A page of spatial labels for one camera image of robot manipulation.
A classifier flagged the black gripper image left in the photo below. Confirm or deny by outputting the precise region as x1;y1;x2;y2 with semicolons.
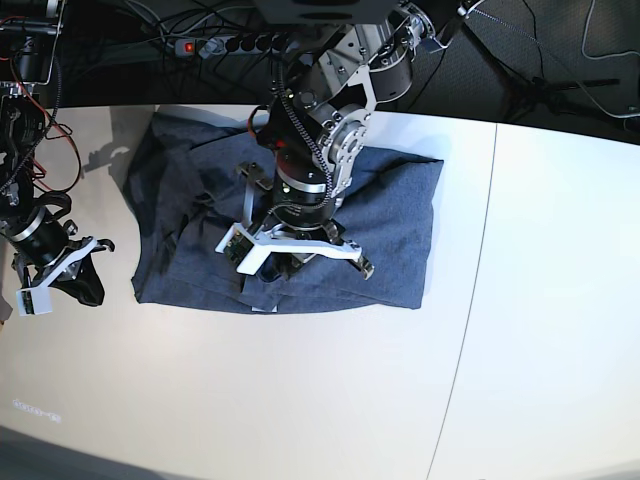
1;207;105;307

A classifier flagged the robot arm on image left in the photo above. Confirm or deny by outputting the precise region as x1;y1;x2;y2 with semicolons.
1;1;115;316

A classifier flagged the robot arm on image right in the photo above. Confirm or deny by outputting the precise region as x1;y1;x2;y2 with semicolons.
218;1;477;277

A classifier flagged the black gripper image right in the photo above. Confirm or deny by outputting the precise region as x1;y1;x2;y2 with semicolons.
259;169;345;283

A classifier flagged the white power strip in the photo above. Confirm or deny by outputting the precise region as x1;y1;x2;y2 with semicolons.
174;33;287;59

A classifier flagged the blue T-shirt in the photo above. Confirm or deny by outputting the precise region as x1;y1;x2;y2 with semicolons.
123;114;443;314

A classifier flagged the grey object at table edge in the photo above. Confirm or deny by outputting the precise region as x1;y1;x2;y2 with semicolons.
0;297;13;326

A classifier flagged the grey base camera housing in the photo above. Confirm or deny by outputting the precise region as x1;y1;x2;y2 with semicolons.
253;0;398;24

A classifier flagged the white cable on floor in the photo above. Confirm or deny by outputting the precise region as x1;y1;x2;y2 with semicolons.
579;0;640;119

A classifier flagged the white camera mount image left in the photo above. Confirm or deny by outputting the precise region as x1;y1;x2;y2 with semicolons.
12;236;116;316

